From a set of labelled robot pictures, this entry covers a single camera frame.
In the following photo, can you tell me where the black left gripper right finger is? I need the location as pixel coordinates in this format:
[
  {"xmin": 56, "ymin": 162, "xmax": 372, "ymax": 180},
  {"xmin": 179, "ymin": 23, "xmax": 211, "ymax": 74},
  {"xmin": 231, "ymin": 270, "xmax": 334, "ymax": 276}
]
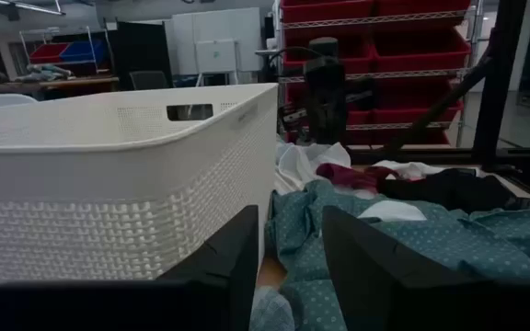
[{"xmin": 322, "ymin": 205, "xmax": 530, "ymax": 331}]

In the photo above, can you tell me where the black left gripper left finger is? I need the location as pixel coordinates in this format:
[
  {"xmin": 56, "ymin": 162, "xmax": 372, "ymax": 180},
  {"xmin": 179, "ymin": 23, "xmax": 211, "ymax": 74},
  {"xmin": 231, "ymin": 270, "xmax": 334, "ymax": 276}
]
[{"xmin": 0, "ymin": 205, "xmax": 259, "ymax": 331}]

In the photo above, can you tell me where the blue striped shirt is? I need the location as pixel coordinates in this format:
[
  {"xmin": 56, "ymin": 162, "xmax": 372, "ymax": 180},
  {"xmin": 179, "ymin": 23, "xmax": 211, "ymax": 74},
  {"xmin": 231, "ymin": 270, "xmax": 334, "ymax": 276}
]
[{"xmin": 248, "ymin": 287, "xmax": 296, "ymax": 331}]

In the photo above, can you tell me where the white sock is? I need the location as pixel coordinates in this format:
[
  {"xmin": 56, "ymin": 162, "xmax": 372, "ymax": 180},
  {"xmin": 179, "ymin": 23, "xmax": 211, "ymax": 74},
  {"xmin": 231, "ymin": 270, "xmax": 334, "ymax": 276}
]
[{"xmin": 359, "ymin": 200, "xmax": 427, "ymax": 222}]

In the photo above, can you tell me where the teal dotted shirt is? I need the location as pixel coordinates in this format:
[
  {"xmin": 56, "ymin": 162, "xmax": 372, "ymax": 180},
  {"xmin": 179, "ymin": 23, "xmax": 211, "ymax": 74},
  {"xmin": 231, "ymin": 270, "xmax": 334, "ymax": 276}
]
[{"xmin": 264, "ymin": 178, "xmax": 530, "ymax": 331}]

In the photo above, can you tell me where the black sweater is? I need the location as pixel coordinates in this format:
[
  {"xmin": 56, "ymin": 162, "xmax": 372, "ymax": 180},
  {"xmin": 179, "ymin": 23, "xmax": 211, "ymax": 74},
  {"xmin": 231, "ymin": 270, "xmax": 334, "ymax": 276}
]
[{"xmin": 377, "ymin": 167, "xmax": 530, "ymax": 212}]

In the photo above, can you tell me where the white garment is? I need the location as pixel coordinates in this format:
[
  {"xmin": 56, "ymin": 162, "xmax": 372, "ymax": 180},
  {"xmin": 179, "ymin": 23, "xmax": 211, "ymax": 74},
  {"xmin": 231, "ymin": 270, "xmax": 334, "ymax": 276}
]
[{"xmin": 273, "ymin": 141, "xmax": 432, "ymax": 197}]

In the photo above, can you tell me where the white plastic laundry basket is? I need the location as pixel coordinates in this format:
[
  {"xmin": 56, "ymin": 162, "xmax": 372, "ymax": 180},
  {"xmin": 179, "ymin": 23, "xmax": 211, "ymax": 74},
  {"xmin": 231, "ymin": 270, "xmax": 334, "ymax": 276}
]
[{"xmin": 0, "ymin": 82, "xmax": 279, "ymax": 293}]

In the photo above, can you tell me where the red plastic storage bin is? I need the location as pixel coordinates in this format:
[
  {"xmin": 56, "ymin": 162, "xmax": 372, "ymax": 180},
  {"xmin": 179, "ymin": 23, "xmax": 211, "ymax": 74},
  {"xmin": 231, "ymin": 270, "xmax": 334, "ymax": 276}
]
[
  {"xmin": 374, "ymin": 0, "xmax": 472, "ymax": 17},
  {"xmin": 29, "ymin": 42, "xmax": 71, "ymax": 64},
  {"xmin": 345, "ymin": 123, "xmax": 450, "ymax": 146},
  {"xmin": 281, "ymin": 0, "xmax": 375, "ymax": 24},
  {"xmin": 374, "ymin": 27, "xmax": 472, "ymax": 73},
  {"xmin": 374, "ymin": 77, "xmax": 464, "ymax": 124},
  {"xmin": 282, "ymin": 34, "xmax": 375, "ymax": 74}
]

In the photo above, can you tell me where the dark office chair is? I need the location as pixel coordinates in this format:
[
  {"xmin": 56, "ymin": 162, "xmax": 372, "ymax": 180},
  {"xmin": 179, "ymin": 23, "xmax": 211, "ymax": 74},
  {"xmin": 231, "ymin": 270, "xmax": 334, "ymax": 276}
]
[{"xmin": 129, "ymin": 70, "xmax": 169, "ymax": 91}]

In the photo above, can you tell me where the black panel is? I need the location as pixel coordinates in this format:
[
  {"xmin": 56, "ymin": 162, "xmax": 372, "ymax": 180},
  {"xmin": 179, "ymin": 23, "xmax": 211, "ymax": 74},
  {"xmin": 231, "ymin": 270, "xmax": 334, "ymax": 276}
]
[{"xmin": 115, "ymin": 20, "xmax": 174, "ymax": 91}]

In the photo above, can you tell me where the wooden workbench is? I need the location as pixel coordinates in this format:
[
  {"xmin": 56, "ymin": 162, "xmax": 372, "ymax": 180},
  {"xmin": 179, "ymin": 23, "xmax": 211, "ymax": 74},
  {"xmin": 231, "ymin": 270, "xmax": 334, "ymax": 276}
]
[{"xmin": 0, "ymin": 75, "xmax": 119, "ymax": 96}]

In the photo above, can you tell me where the blue plastic storage bin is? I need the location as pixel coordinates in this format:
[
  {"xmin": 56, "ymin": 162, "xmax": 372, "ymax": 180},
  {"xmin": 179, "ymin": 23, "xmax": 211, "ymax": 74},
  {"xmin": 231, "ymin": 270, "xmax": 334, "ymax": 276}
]
[{"xmin": 59, "ymin": 40, "xmax": 108, "ymax": 63}]

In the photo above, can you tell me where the white chair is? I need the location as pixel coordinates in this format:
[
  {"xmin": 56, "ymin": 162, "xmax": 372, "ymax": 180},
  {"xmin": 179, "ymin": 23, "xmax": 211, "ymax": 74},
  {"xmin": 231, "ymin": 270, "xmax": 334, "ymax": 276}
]
[{"xmin": 0, "ymin": 93, "xmax": 39, "ymax": 110}]

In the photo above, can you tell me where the metal wire shelf rack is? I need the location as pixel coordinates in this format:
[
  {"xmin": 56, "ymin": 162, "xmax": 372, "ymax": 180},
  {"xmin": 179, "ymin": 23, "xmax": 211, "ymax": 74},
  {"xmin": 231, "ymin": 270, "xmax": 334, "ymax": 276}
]
[{"xmin": 273, "ymin": 0, "xmax": 482, "ymax": 148}]

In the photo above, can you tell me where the black aluminium table frame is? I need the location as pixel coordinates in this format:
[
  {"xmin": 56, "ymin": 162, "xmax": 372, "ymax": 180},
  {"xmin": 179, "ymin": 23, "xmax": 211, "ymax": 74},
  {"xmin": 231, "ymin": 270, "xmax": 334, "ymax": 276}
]
[{"xmin": 347, "ymin": 0, "xmax": 530, "ymax": 208}]

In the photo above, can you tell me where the small white wire shelf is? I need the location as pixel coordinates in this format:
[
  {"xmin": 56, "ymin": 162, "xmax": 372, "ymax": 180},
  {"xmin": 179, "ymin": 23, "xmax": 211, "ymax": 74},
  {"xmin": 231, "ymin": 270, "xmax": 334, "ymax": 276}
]
[{"xmin": 18, "ymin": 26, "xmax": 109, "ymax": 77}]

